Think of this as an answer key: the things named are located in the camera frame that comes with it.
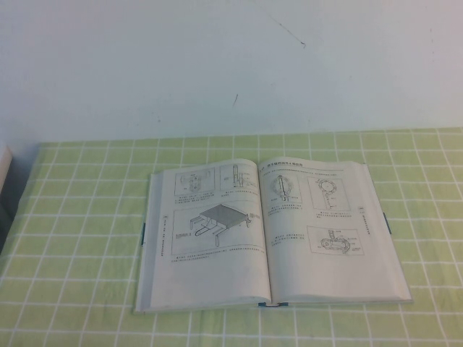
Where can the technical book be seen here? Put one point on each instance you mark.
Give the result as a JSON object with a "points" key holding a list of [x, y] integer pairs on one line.
{"points": [[217, 274]]}

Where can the green checked tablecloth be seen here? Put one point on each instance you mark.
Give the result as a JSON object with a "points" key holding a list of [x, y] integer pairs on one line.
{"points": [[72, 289]]}

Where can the beige board panel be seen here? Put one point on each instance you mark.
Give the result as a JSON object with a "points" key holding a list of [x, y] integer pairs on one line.
{"points": [[5, 170]]}

